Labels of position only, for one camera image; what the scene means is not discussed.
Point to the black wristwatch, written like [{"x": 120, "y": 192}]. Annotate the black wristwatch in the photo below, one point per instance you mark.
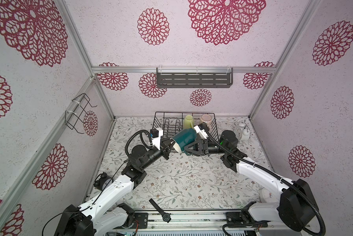
[{"x": 165, "y": 216}]

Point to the pink tall mug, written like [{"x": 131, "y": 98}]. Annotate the pink tall mug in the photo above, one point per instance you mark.
[{"x": 207, "y": 119}]

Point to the dark green mug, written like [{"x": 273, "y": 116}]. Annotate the dark green mug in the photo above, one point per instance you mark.
[{"x": 184, "y": 138}]

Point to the light green mug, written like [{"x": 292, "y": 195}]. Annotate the light green mug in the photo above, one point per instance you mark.
[{"x": 188, "y": 122}]

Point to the white square clock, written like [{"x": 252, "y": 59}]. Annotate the white square clock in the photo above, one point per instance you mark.
[{"x": 267, "y": 197}]

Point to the black wire wall holder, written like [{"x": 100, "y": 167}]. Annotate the black wire wall holder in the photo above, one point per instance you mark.
[{"x": 82, "y": 119}]

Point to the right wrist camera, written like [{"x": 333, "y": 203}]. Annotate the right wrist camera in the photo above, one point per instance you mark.
[{"x": 201, "y": 130}]

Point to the black wire dish rack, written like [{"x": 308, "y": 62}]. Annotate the black wire dish rack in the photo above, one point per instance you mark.
[{"x": 172, "y": 122}]

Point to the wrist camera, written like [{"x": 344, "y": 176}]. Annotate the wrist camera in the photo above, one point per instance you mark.
[
  {"x": 156, "y": 135},
  {"x": 201, "y": 130}
]

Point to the black alarm clock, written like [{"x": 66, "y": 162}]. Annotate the black alarm clock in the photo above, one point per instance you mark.
[{"x": 102, "y": 180}]

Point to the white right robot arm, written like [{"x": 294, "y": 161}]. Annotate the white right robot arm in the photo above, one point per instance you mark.
[{"x": 295, "y": 204}]

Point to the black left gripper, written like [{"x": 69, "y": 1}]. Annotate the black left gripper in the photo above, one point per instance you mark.
[{"x": 166, "y": 143}]

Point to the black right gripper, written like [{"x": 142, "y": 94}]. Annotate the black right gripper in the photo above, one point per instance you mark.
[{"x": 203, "y": 150}]

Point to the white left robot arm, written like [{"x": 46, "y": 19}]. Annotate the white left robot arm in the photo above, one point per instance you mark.
[{"x": 94, "y": 217}]

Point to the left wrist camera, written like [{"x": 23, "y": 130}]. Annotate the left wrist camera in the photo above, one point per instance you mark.
[{"x": 156, "y": 135}]

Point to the grey wall shelf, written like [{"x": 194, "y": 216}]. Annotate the grey wall shelf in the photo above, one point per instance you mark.
[{"x": 197, "y": 80}]

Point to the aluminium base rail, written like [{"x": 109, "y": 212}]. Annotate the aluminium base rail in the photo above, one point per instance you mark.
[{"x": 198, "y": 223}]

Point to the white alarm clock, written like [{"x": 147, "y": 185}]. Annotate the white alarm clock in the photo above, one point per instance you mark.
[{"x": 243, "y": 131}]

